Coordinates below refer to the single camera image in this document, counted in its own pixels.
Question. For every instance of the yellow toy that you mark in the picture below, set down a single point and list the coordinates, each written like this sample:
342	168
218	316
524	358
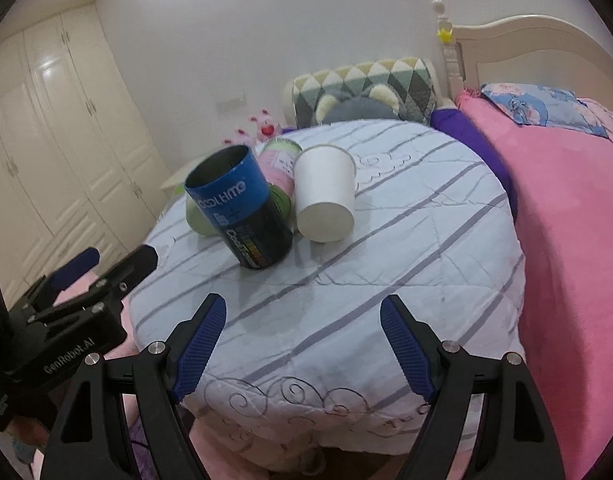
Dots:
445	35

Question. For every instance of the grey plush cushion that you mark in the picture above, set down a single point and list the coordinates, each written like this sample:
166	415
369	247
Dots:
351	108

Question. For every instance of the purple sheet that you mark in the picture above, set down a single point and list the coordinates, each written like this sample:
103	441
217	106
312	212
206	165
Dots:
466	135

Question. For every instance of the cream wardrobe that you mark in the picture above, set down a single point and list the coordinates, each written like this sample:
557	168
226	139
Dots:
61	135

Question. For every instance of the white striped quilt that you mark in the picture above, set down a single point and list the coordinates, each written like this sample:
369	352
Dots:
386	270

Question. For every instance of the white paper cup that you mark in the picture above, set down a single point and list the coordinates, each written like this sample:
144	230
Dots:
324	185

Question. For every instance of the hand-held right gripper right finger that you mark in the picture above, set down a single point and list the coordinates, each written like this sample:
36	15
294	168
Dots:
404	350

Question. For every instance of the triangle patterned pillow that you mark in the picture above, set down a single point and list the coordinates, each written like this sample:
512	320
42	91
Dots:
386	80

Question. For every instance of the pink plush toy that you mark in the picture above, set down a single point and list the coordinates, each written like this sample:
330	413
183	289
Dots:
266	127

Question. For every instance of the pink and green cup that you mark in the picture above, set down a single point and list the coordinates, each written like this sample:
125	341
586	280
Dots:
279	165

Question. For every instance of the small white table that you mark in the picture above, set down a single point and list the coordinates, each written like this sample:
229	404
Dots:
176	181

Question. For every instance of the cream wooden headboard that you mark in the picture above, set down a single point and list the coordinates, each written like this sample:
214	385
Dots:
526	52

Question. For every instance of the pink blanket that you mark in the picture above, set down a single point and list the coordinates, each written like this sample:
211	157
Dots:
561	220

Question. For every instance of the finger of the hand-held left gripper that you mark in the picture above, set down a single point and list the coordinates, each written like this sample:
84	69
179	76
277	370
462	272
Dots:
134	267
79	262

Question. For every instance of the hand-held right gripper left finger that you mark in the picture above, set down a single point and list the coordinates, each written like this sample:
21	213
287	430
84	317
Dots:
199	350

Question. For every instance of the blue printed pillow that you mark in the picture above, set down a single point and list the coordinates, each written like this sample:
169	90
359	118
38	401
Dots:
531	105

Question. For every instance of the light green cup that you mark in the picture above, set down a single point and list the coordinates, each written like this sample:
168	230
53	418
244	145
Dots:
199	221

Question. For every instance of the blue and black can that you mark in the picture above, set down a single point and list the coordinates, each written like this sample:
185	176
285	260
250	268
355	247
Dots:
246	220

